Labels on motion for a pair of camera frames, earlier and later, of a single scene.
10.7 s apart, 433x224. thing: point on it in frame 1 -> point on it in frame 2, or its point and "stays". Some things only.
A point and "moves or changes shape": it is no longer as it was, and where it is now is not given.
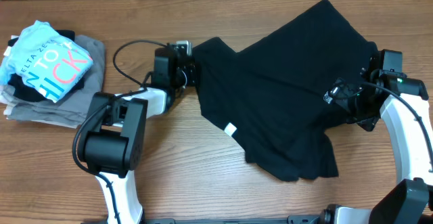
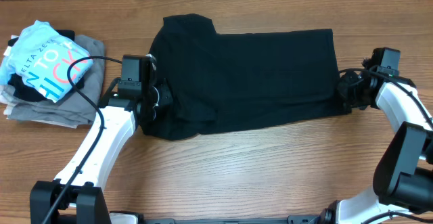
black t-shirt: (269, 95) moves or changes shape
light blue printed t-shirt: (48, 60) stays
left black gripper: (191, 67) -> (166, 93)
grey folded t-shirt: (71, 109) stays
